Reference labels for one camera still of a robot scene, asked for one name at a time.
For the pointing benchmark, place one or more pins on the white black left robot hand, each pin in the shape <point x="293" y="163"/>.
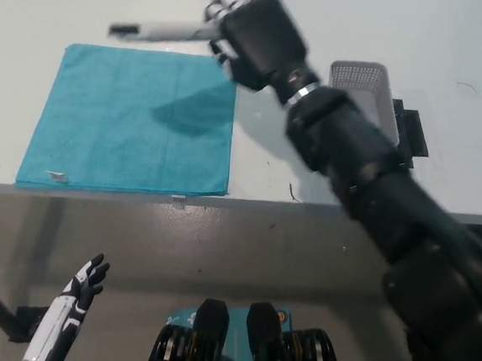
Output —
<point x="64" y="321"/>

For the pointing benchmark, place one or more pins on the small white barcode sticker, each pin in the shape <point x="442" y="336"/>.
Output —
<point x="179" y="201"/>

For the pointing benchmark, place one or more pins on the grey perforated plastic basket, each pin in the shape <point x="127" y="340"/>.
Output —
<point x="360" y="74"/>

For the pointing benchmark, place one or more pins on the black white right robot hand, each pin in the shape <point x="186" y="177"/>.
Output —
<point x="261" y="43"/>

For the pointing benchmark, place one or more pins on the teal microfibre cloth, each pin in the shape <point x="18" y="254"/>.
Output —
<point x="102" y="126"/>

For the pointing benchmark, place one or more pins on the black floor tape patch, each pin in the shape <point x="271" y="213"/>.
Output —
<point x="416" y="352"/>
<point x="28" y="324"/>

